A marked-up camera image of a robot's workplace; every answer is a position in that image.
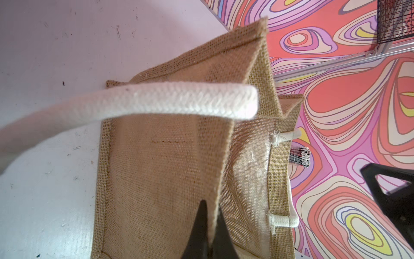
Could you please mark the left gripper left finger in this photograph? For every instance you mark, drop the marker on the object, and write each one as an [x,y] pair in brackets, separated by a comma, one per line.
[197,246]

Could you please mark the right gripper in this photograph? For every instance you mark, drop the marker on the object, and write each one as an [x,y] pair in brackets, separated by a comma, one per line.
[397,205]

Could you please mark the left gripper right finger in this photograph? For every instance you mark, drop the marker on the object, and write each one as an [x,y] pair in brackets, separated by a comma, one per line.
[222,246]

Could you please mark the burlap tote bag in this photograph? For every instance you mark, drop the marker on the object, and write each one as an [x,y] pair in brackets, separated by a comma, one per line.
[207,125]

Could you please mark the back wire basket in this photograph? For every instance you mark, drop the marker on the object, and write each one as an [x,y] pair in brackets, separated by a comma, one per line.
[395,20]

